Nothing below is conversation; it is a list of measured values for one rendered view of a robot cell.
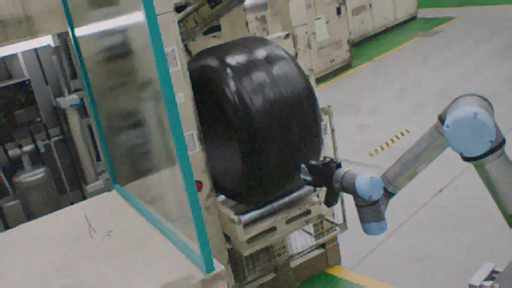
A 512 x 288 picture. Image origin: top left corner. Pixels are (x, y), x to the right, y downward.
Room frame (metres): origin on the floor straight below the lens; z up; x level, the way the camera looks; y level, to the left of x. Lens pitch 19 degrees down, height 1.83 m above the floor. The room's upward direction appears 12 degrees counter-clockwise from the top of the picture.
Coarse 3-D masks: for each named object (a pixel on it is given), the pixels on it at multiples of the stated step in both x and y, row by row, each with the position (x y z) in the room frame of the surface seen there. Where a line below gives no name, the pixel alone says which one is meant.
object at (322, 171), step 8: (320, 160) 1.61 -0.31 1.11; (328, 160) 1.57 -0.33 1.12; (312, 168) 1.59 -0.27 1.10; (320, 168) 1.57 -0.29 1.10; (328, 168) 1.56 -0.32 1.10; (336, 168) 1.54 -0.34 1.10; (312, 176) 1.59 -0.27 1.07; (320, 176) 1.56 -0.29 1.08; (328, 176) 1.54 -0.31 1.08; (320, 184) 1.56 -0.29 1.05
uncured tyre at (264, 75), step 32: (192, 64) 1.90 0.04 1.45; (224, 64) 1.76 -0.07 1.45; (256, 64) 1.75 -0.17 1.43; (288, 64) 1.77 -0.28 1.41; (224, 96) 1.71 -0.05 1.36; (256, 96) 1.66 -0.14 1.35; (288, 96) 1.68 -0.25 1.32; (224, 128) 2.17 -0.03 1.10; (256, 128) 1.62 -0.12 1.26; (288, 128) 1.64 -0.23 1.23; (320, 128) 1.70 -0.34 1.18; (224, 160) 2.08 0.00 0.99; (256, 160) 1.62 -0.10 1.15; (288, 160) 1.64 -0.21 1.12; (224, 192) 1.85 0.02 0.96; (256, 192) 1.67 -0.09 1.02
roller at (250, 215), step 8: (304, 184) 1.85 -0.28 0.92; (288, 192) 1.81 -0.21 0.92; (296, 192) 1.81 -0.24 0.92; (304, 192) 1.81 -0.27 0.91; (312, 192) 1.83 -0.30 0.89; (272, 200) 1.77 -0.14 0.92; (280, 200) 1.77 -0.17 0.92; (288, 200) 1.78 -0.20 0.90; (296, 200) 1.80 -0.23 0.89; (256, 208) 1.74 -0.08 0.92; (264, 208) 1.74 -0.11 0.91; (272, 208) 1.75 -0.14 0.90; (280, 208) 1.77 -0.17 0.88; (248, 216) 1.71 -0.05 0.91; (256, 216) 1.72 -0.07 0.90
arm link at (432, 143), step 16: (480, 96) 1.37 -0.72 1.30; (432, 128) 1.43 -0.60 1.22; (416, 144) 1.45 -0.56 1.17; (432, 144) 1.41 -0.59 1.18; (400, 160) 1.47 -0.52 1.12; (416, 160) 1.43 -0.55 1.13; (432, 160) 1.42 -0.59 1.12; (384, 176) 1.49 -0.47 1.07; (400, 176) 1.46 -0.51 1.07; (416, 176) 1.46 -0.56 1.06; (384, 192) 1.48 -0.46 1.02
